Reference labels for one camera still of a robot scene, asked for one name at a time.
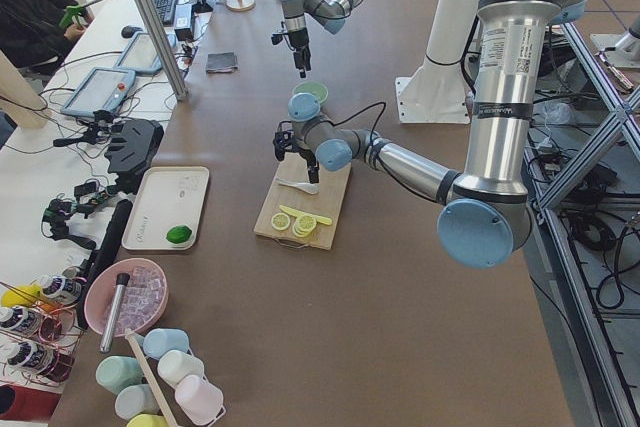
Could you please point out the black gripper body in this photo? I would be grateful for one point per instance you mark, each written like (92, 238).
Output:
(299, 40)
(309, 157)

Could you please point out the white ceramic spoon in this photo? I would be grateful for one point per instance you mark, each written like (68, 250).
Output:
(306, 187)

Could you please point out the light green bowl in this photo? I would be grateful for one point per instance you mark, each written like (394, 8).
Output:
(318, 89)

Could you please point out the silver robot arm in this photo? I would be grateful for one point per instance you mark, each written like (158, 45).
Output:
(484, 214)
(329, 14)

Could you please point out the pink bowl with ice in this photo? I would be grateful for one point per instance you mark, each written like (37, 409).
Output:
(145, 296)

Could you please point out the metal muddler in bowl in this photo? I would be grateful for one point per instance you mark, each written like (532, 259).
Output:
(106, 342)

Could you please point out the bamboo cutting board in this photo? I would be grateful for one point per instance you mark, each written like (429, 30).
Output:
(327, 203)

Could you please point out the yellow plastic knife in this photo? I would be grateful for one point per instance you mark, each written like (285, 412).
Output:
(299, 213)

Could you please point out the stacked lemon slices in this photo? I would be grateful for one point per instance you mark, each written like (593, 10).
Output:
(304, 225)

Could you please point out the single lemon slice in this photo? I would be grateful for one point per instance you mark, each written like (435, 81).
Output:
(280, 221)

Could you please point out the grey folded cloth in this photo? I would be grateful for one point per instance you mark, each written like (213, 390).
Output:
(224, 62)

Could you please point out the beige plastic tray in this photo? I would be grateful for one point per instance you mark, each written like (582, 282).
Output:
(168, 196)

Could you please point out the green lime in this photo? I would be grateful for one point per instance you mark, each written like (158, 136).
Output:
(178, 234)

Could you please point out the upper teach pendant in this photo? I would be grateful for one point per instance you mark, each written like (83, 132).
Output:
(140, 55)

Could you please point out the teach pendant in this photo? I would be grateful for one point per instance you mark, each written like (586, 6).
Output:
(140, 55)
(102, 89)

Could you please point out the black computer mouse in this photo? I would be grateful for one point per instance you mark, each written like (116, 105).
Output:
(129, 31)

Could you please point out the black cylinder tool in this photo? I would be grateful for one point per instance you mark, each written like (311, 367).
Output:
(105, 256)

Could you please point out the lower teach pendant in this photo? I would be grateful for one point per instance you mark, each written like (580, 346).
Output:
(102, 89)

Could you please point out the blue plastic cup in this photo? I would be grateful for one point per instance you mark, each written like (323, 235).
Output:
(159, 341)

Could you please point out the white plastic cup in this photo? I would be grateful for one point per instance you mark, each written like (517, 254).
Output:
(176, 365)

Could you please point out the pink plastic cup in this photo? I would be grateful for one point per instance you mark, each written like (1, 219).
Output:
(200, 400)

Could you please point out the seated person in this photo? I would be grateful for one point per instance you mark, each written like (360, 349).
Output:
(31, 35)

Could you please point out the wooden stick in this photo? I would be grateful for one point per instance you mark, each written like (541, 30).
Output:
(165, 409)

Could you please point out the green plastic cup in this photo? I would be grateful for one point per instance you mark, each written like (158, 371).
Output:
(115, 373)

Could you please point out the grey-blue plastic cup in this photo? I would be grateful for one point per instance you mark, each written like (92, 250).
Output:
(134, 400)

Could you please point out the yellow plastic cup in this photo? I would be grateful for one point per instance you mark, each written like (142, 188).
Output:
(147, 420)

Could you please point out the yellow lemon squeezer bottle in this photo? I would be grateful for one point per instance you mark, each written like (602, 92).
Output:
(25, 295)

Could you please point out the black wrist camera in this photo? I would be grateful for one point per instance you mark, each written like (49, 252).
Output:
(283, 143)
(276, 38)

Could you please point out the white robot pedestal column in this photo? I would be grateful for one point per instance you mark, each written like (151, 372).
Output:
(436, 92)

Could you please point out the aluminium frame post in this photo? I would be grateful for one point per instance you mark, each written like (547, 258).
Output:
(159, 39)

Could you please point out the copper wire bottle rack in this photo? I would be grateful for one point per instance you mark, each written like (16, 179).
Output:
(38, 343)

